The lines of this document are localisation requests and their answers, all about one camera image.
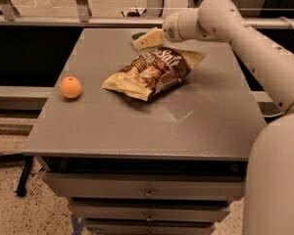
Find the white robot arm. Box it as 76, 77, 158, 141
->
162, 0, 294, 235

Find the grey drawer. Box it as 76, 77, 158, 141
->
69, 199, 229, 223
43, 172, 244, 201
84, 218, 216, 235

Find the middle grey drawer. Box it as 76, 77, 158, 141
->
69, 199, 229, 223

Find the top grey drawer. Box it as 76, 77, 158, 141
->
43, 172, 244, 201

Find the bottom grey drawer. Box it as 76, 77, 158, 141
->
84, 218, 216, 235

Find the green and yellow sponge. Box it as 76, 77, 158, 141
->
131, 32, 146, 50

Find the metal window railing frame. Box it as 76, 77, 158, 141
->
0, 0, 285, 30

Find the orange fruit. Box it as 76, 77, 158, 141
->
60, 76, 82, 99

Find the brown chips bag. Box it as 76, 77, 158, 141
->
102, 46, 206, 101

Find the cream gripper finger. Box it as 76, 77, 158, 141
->
138, 27, 165, 50

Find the grey drawer cabinet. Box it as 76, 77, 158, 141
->
22, 27, 268, 235

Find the black stand leg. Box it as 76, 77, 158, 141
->
16, 156, 33, 197

